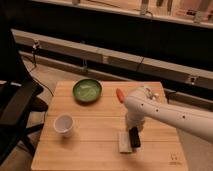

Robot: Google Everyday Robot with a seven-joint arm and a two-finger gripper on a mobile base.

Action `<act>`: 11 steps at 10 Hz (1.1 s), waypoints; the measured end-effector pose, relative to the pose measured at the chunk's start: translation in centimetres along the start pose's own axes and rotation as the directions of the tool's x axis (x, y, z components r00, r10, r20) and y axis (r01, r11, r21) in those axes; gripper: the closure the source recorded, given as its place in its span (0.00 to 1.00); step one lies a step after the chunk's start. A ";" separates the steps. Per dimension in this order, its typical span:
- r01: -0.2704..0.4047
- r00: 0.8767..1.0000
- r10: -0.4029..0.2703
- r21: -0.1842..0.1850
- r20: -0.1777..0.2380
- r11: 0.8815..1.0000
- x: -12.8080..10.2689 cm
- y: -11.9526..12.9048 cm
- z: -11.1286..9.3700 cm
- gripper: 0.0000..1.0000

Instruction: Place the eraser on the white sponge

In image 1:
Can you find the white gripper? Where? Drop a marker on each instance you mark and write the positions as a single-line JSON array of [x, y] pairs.
[[132, 120]]

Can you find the black eraser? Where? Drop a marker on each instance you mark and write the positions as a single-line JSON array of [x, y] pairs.
[[134, 138]]

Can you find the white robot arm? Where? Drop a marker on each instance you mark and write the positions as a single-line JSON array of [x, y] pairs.
[[196, 122]]

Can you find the white sponge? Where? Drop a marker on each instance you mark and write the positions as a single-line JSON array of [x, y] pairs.
[[124, 142]]

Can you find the orange carrot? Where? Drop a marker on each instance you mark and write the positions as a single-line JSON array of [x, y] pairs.
[[120, 95]]

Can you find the green bowl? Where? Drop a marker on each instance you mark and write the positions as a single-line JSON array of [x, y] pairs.
[[87, 90]]

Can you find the wooden table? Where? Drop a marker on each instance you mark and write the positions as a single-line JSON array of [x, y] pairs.
[[93, 145]]

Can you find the white cup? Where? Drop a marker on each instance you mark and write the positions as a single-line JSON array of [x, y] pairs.
[[64, 125]]

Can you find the black office chair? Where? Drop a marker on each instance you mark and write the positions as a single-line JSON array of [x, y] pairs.
[[18, 97]]

